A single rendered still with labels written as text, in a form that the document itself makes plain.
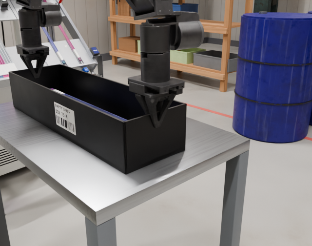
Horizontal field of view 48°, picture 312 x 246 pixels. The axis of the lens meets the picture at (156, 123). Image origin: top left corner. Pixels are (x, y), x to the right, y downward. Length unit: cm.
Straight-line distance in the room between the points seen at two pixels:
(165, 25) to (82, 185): 34
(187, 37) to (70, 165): 35
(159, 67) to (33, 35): 56
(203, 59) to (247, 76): 160
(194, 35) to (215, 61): 357
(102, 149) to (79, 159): 6
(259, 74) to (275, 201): 103
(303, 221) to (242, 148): 124
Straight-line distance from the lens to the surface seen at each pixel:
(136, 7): 69
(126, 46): 548
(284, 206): 217
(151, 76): 67
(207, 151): 82
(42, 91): 96
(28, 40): 114
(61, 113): 89
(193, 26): 71
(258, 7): 602
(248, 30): 282
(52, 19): 117
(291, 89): 281
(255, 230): 194
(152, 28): 65
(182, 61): 460
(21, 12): 114
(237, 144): 87
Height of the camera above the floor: 115
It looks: 21 degrees down
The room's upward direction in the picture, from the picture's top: straight up
